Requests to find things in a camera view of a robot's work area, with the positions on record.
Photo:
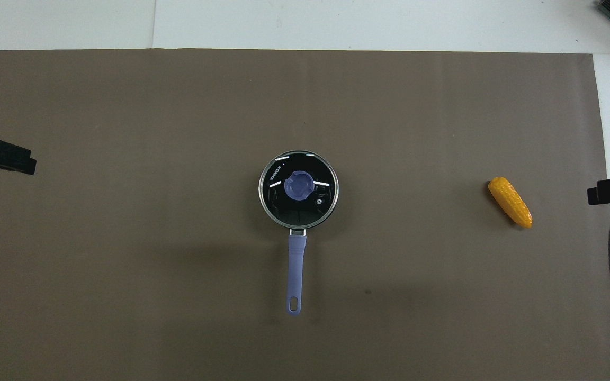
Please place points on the glass lid purple knob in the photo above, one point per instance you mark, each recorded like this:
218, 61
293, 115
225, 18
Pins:
298, 187

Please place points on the brown table mat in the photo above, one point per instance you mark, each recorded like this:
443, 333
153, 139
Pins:
125, 264

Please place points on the yellow toy corn cob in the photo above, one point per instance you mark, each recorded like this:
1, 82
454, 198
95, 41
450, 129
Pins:
510, 202

